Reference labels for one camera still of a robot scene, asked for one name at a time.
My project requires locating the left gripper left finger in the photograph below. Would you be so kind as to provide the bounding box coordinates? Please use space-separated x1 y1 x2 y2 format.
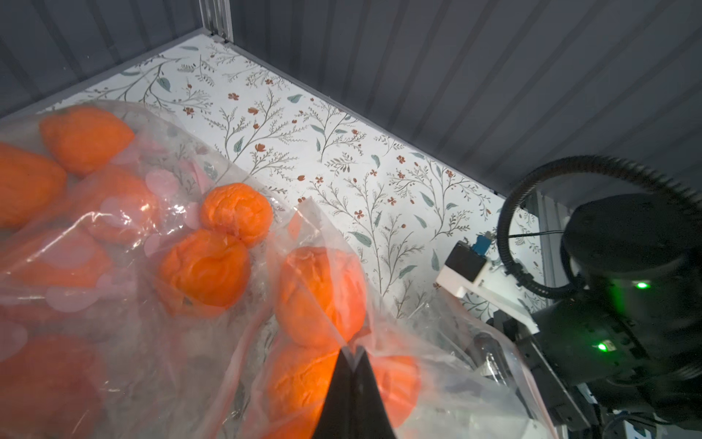
313 348 355 439

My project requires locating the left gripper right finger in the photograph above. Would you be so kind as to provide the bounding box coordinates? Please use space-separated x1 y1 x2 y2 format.
355 348 396 439

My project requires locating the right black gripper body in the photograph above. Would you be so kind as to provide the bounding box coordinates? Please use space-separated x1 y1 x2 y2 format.
487 307 620 436

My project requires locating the clear zip-top bag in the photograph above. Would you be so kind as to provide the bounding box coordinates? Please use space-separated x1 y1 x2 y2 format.
195 200 557 438
1 102 290 438

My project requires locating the orange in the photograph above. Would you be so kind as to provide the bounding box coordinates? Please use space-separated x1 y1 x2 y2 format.
199 183 273 248
263 345 422 438
274 246 367 348

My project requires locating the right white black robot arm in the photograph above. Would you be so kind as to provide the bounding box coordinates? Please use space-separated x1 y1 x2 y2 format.
497 155 701 438

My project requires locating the orange bag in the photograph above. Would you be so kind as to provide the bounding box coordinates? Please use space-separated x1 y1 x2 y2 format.
38 105 135 177
155 229 252 318

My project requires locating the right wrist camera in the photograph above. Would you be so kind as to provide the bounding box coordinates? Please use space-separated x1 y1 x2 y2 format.
436 241 539 335

